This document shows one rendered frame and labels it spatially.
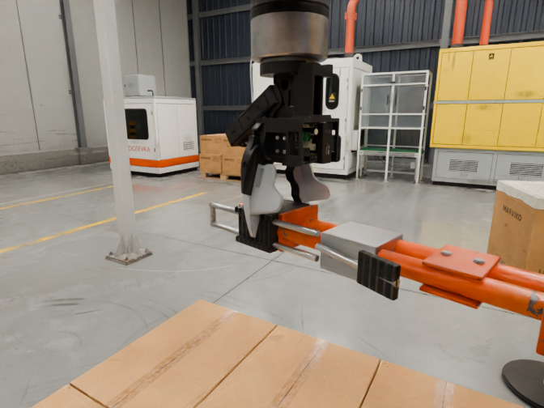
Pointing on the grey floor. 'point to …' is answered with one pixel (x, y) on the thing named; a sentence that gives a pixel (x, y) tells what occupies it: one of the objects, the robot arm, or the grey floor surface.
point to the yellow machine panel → (489, 115)
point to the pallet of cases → (219, 158)
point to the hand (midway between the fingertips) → (276, 221)
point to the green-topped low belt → (388, 155)
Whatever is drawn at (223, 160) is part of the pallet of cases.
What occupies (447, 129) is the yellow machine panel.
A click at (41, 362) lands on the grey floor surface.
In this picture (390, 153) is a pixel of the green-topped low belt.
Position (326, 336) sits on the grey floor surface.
